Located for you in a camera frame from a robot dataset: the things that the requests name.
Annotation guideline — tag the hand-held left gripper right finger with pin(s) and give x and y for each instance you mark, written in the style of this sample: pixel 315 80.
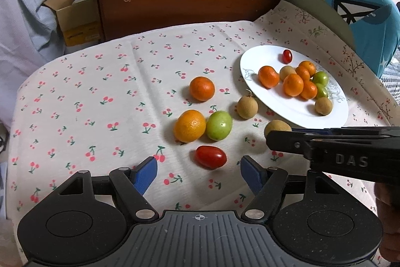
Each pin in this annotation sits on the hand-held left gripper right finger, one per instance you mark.
pixel 252 174

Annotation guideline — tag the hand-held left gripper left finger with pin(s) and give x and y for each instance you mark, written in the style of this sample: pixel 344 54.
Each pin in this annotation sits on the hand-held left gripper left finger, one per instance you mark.
pixel 145 174

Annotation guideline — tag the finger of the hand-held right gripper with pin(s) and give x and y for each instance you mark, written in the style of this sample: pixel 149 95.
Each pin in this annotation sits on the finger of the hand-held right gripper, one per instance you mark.
pixel 287 143
pixel 312 130

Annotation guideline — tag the white plate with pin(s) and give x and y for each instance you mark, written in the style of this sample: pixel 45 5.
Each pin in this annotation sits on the white plate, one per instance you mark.
pixel 281 101

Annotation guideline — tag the red cherry tomato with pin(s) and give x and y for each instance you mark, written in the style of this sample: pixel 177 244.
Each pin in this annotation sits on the red cherry tomato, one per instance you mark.
pixel 287 56
pixel 211 157

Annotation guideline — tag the large bumpy mandarin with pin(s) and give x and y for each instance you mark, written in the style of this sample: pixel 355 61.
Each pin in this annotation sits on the large bumpy mandarin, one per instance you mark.
pixel 268 76

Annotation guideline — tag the person's right hand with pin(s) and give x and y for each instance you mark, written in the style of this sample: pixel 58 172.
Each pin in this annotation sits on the person's right hand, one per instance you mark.
pixel 389 217

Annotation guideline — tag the small green plum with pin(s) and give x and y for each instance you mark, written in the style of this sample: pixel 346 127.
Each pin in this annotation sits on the small green plum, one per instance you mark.
pixel 322 91
pixel 321 78

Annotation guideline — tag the brown longan with stem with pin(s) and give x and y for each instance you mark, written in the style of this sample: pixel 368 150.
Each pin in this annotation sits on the brown longan with stem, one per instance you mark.
pixel 247 107

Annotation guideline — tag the large green plum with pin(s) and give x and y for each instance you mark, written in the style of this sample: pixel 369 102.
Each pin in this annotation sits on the large green plum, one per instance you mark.
pixel 219 125

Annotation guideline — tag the yellowish orange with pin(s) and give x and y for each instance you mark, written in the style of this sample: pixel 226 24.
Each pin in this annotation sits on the yellowish orange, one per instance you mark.
pixel 189 126

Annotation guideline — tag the beige branch print cloth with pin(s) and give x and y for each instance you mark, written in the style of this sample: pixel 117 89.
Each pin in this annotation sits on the beige branch print cloth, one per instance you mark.
pixel 359 73

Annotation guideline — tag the black and white patterned blanket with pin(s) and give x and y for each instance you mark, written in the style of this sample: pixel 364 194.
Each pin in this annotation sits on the black and white patterned blanket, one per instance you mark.
pixel 392 76

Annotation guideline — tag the round orange mandarin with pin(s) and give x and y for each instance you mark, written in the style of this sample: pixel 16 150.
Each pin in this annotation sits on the round orange mandarin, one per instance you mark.
pixel 202 88

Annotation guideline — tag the cherry print bed sheet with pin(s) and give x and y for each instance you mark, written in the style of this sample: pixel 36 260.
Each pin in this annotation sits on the cherry print bed sheet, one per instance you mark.
pixel 93 82

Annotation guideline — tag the blue printed pillow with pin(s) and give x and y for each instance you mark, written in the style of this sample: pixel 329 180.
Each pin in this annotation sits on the blue printed pillow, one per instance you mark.
pixel 359 4

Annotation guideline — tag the open brown cardboard box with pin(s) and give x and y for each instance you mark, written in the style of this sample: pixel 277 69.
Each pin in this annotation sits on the open brown cardboard box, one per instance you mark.
pixel 75 23

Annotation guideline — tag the light blue curtain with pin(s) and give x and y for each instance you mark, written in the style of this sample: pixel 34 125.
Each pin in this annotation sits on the light blue curtain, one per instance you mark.
pixel 22 35

